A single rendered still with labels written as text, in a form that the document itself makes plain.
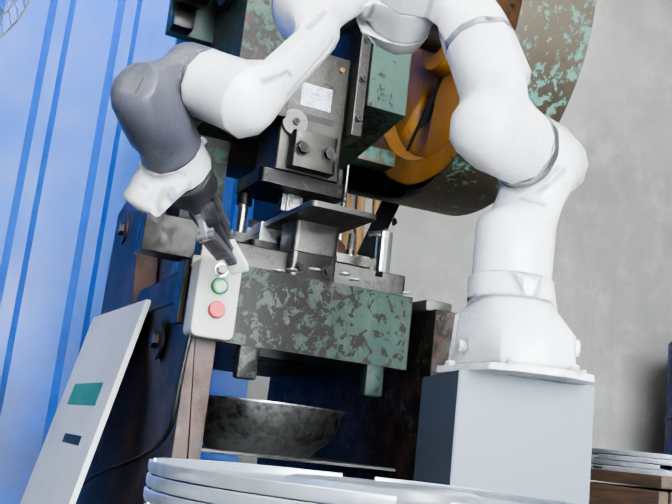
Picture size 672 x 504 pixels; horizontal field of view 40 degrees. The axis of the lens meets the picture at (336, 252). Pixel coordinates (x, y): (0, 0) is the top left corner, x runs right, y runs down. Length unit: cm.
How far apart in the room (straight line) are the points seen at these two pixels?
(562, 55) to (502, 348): 98
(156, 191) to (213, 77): 18
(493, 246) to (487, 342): 14
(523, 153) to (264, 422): 80
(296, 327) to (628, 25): 299
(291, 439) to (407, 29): 82
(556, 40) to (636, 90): 237
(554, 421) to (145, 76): 67
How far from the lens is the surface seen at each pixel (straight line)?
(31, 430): 298
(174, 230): 166
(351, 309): 178
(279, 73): 124
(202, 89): 123
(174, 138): 124
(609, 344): 400
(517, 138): 126
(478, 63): 137
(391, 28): 150
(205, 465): 68
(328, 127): 201
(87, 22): 323
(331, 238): 185
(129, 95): 121
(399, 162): 233
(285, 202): 200
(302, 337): 174
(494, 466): 118
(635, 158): 425
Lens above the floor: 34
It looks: 12 degrees up
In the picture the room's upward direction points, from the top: 6 degrees clockwise
